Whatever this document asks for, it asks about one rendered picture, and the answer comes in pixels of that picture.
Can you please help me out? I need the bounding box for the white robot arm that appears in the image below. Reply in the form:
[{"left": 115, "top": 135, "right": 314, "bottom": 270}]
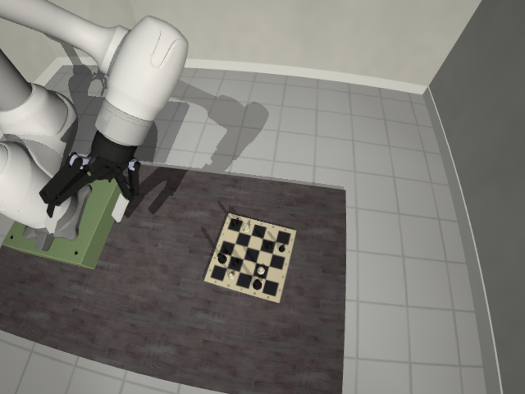
[{"left": 0, "top": 0, "right": 189, "bottom": 252}]

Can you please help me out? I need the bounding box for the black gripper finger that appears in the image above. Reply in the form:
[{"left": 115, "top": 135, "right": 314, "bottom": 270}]
[
  {"left": 112, "top": 157, "right": 141, "bottom": 222},
  {"left": 39, "top": 152, "right": 109, "bottom": 233}
]

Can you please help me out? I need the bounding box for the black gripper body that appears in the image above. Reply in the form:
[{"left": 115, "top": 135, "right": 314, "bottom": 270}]
[{"left": 86, "top": 130, "right": 138, "bottom": 181}]

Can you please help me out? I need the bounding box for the cream and black chessboard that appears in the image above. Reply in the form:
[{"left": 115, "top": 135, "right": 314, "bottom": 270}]
[{"left": 204, "top": 213, "right": 296, "bottom": 303}]

